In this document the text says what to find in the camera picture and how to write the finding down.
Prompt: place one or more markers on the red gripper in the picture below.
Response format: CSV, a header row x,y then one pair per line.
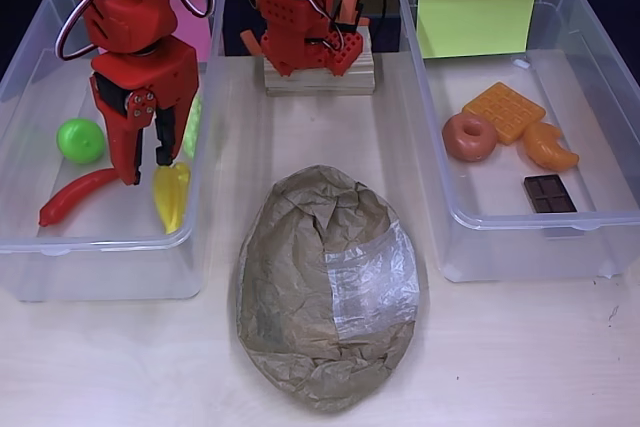
x,y
150,76

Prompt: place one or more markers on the light green toy lettuce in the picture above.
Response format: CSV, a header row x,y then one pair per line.
x,y
192,129

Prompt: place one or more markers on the yellow toy banana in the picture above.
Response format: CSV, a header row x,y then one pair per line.
x,y
172,192

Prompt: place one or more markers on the green toy apple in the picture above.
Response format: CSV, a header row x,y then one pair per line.
x,y
80,141

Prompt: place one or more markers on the red toy chili pepper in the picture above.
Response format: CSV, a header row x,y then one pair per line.
x,y
75,195

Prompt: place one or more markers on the brown toy donut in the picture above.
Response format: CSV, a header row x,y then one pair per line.
x,y
470,136

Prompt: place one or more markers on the orange toy waffle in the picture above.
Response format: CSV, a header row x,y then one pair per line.
x,y
505,112

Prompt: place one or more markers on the brown toy chocolate bar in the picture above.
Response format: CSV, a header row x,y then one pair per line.
x,y
550,193

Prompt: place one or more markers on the red robot arm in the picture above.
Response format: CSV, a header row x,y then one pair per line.
x,y
135,2

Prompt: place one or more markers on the clear plastic bin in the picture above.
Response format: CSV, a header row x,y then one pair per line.
x,y
100,257
500,227

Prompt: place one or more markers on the pink sticky note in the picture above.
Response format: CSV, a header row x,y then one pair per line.
x,y
192,29

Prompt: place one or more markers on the yellow-green sticky note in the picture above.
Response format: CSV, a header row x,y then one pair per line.
x,y
475,22

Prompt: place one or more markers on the wooden base block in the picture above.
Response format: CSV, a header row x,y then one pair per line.
x,y
320,79

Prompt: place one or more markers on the crumpled brown paper bag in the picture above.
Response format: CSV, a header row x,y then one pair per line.
x,y
285,272

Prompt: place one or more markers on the clear plastic film bag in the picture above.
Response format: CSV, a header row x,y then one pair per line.
x,y
372,287

